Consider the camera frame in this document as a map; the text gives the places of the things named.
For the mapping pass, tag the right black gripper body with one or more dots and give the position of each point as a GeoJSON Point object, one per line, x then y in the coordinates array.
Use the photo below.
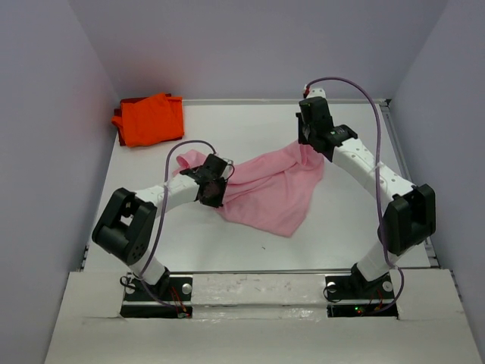
{"type": "Point", "coordinates": [305, 134]}

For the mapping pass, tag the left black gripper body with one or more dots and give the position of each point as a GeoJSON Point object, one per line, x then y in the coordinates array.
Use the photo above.
{"type": "Point", "coordinates": [216, 196]}

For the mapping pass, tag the pink t shirt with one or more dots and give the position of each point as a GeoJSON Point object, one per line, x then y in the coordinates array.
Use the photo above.
{"type": "Point", "coordinates": [273, 191]}

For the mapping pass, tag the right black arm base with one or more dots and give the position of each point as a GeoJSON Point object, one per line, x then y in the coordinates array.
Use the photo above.
{"type": "Point", "coordinates": [374, 301]}

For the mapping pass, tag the orange folded t shirt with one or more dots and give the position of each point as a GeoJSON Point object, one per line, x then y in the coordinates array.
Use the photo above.
{"type": "Point", "coordinates": [156, 119]}

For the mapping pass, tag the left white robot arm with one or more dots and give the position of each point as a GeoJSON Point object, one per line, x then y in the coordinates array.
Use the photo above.
{"type": "Point", "coordinates": [130, 225]}

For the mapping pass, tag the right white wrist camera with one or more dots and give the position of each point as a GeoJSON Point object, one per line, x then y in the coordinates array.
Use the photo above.
{"type": "Point", "coordinates": [314, 92]}

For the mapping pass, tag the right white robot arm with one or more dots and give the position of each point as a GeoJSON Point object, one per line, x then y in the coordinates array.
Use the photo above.
{"type": "Point", "coordinates": [406, 211]}

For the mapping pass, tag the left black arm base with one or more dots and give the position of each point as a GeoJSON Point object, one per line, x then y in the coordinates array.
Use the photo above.
{"type": "Point", "coordinates": [174, 303]}

